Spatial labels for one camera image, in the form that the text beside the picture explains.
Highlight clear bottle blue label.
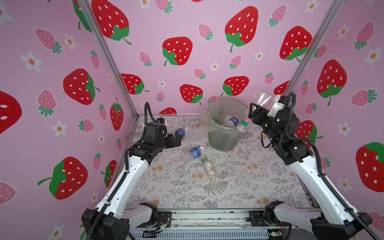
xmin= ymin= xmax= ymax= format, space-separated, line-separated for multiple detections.
xmin=176 ymin=128 xmax=189 ymax=138
xmin=185 ymin=146 xmax=205 ymax=165

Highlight small bottle blue label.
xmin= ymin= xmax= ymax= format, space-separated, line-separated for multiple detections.
xmin=226 ymin=117 xmax=239 ymax=128

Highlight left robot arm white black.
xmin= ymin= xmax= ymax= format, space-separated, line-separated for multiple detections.
xmin=82 ymin=122 xmax=185 ymax=240

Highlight clear bottle green cap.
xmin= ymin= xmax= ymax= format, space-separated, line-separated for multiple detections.
xmin=202 ymin=157 xmax=218 ymax=180

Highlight mesh waste bin with liner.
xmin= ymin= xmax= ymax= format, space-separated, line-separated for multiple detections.
xmin=201 ymin=98 xmax=249 ymax=152

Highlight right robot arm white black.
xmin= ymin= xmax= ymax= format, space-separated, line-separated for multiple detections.
xmin=248 ymin=101 xmax=378 ymax=240

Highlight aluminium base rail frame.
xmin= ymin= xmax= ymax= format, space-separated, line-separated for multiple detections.
xmin=89 ymin=208 xmax=340 ymax=240

